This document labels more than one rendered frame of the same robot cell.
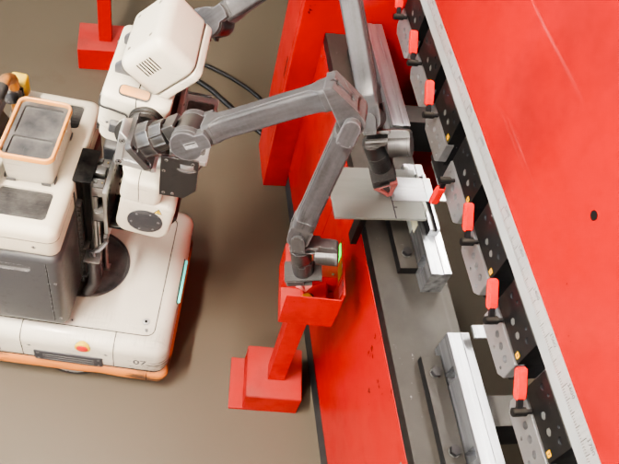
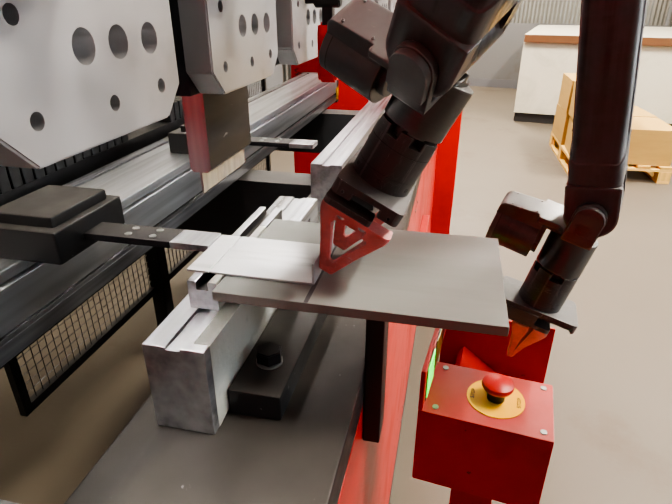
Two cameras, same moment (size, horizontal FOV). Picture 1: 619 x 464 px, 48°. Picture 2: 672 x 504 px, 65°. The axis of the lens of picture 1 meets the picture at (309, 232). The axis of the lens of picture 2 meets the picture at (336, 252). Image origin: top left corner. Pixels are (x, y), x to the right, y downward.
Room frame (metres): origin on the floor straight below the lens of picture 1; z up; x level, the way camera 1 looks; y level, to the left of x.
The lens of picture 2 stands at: (1.75, 0.10, 1.24)
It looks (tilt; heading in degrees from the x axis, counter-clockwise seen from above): 26 degrees down; 214
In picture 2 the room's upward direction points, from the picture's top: straight up
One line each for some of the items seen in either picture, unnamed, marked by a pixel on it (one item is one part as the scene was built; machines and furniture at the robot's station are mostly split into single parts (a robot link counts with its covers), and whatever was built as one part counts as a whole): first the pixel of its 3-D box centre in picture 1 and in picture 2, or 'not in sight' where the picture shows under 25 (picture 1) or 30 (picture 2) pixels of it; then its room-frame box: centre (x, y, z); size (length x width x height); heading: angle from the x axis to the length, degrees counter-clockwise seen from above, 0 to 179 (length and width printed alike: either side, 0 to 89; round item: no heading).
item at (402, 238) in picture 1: (397, 227); (298, 321); (1.34, -0.24, 0.89); 0.30 x 0.05 x 0.03; 22
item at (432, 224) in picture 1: (426, 203); (242, 251); (1.38, -0.29, 0.99); 0.20 x 0.03 x 0.03; 22
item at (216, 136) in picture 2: (440, 164); (220, 129); (1.40, -0.28, 1.13); 0.10 x 0.02 x 0.10; 22
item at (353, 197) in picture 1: (375, 193); (368, 266); (1.34, -0.14, 1.00); 0.26 x 0.18 x 0.01; 112
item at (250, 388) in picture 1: (265, 378); not in sight; (1.16, -0.02, 0.06); 0.25 x 0.20 x 0.12; 105
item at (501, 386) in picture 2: not in sight; (496, 391); (1.21, -0.03, 0.79); 0.04 x 0.04 x 0.04
